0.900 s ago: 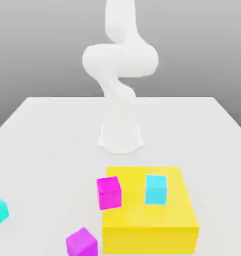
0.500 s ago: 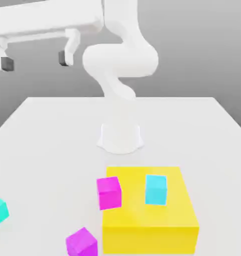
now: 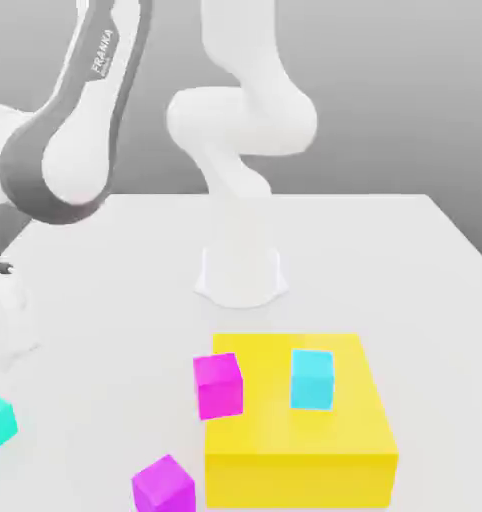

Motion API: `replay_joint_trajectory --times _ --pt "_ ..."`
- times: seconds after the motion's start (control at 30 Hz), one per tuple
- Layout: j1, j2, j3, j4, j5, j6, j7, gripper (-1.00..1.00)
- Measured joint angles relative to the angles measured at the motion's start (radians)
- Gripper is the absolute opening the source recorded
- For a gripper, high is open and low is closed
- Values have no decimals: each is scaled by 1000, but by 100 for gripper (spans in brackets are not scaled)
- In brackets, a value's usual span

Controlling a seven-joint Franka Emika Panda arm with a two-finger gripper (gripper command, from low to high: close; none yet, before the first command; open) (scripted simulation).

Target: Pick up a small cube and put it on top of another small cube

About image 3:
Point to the small magenta cube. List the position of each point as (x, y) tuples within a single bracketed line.
[(219, 390), (163, 486)]

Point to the small cyan cube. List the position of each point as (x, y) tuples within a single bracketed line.
[(312, 382)]

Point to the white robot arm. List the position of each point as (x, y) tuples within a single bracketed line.
[(241, 132)]

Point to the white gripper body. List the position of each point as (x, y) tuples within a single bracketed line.
[(3, 350)]

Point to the large yellow box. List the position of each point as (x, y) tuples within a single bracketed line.
[(305, 460)]

